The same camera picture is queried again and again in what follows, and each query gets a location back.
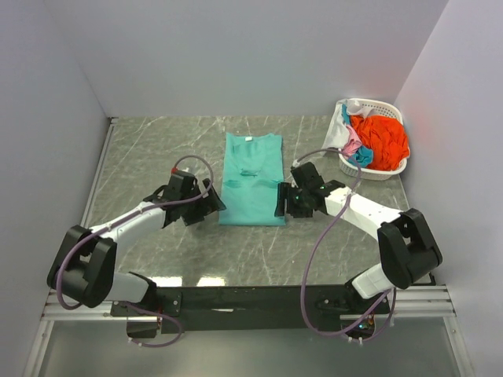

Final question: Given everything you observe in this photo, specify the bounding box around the white cloth in basket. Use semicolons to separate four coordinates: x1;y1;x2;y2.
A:
322;99;372;152

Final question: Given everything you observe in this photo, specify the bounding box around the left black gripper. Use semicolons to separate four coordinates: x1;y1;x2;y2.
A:
180;178;226;225

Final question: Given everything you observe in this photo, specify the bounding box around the aluminium rail frame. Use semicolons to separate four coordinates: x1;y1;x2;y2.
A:
24;117;472;376

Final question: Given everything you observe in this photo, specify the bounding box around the blue cloth in basket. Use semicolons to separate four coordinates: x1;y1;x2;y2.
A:
341;104;373;168

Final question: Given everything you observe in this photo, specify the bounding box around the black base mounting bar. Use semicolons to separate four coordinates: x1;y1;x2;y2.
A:
110;285;392;339

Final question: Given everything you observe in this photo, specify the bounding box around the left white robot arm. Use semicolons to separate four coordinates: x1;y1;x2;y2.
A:
47;170;226;316

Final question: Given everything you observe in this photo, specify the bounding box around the pink cloth in basket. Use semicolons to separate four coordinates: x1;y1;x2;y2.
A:
342;125;362;156

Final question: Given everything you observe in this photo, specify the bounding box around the white laundry basket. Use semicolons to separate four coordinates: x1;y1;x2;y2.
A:
340;98;410;181

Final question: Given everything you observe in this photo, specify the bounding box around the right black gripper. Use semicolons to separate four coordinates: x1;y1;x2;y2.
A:
274;182;314;218

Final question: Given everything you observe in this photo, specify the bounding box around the teal t shirt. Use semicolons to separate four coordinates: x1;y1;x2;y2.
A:
218;133;286;227

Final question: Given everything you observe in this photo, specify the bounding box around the orange t shirt in basket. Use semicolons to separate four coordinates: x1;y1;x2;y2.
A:
350;115;409;171

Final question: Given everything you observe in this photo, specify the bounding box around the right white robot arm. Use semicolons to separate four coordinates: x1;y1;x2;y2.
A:
274;163;442;313

